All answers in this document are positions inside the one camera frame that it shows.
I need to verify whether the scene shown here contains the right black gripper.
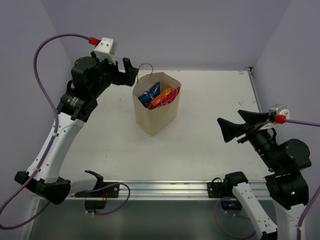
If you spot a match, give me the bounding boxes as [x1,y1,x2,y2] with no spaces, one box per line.
[218,108,283,171]

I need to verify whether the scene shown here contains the blue snack packet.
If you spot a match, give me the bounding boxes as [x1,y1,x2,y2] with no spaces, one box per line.
[138,82,160,104]

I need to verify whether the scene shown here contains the orange snack packet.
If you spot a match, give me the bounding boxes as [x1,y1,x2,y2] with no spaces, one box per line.
[149,85,173,110]

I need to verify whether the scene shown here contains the brown paper bag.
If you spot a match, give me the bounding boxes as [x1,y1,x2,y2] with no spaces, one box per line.
[132,71,182,136]

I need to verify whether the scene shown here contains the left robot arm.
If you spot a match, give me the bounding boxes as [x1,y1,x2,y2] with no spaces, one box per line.
[14,56,139,205]

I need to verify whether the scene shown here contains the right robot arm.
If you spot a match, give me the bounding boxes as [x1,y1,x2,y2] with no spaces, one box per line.
[217,104,312,240]

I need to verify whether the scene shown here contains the magenta large snack packet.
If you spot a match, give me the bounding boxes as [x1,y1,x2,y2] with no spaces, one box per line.
[160,87,180,106]

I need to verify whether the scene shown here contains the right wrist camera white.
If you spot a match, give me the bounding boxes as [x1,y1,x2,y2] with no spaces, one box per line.
[260,104,290,130]

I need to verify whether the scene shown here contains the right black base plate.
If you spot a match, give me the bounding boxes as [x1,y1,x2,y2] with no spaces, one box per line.
[206,177,227,199]

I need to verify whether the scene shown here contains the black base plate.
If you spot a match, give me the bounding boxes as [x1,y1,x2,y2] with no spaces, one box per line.
[70,170,120,198]
[206,177,227,199]

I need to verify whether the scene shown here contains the aluminium rail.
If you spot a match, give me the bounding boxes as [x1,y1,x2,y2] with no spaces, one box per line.
[34,180,296,201]

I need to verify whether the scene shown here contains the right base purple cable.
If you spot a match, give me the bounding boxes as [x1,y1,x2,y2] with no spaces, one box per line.
[213,197,256,240]

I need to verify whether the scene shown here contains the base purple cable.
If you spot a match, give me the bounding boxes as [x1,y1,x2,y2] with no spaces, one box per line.
[213,197,256,240]
[84,183,131,218]

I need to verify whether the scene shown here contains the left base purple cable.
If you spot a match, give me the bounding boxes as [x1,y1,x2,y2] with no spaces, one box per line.
[84,183,131,218]

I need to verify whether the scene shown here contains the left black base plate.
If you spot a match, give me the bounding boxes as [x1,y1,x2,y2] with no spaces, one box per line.
[70,170,120,198]

